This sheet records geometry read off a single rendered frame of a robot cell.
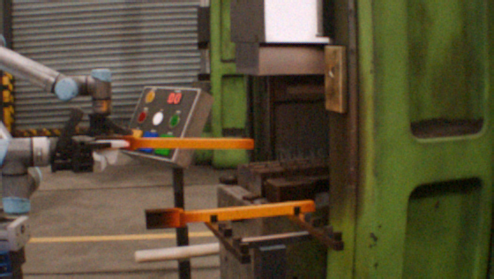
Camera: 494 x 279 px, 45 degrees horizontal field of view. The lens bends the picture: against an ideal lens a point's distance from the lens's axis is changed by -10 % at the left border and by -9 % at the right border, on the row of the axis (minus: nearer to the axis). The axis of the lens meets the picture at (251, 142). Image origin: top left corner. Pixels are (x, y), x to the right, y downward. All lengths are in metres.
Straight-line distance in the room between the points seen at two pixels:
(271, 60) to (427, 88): 0.47
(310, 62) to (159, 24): 8.03
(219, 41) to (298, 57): 4.92
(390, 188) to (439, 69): 0.36
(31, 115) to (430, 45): 8.70
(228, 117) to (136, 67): 3.27
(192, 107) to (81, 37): 7.65
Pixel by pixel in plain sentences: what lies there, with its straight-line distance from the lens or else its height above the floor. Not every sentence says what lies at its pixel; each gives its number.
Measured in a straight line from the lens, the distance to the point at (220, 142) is 1.69.
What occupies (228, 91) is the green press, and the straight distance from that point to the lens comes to 6.85.
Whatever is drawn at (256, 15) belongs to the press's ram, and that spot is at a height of 1.44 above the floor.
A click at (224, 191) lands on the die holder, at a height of 0.91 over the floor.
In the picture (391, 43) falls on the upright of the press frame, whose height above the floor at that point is 1.37.
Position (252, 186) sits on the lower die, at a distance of 1.94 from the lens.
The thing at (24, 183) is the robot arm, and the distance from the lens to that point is 1.61.
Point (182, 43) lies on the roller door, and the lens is 9.88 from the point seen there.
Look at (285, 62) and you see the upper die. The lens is 1.87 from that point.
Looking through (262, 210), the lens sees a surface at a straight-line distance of 1.58.
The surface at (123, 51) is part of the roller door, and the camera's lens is 9.84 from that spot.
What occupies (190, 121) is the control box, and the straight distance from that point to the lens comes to 2.28.
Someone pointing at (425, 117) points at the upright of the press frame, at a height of 1.17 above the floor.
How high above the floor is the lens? 1.37
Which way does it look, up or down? 9 degrees down
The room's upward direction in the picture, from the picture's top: 1 degrees counter-clockwise
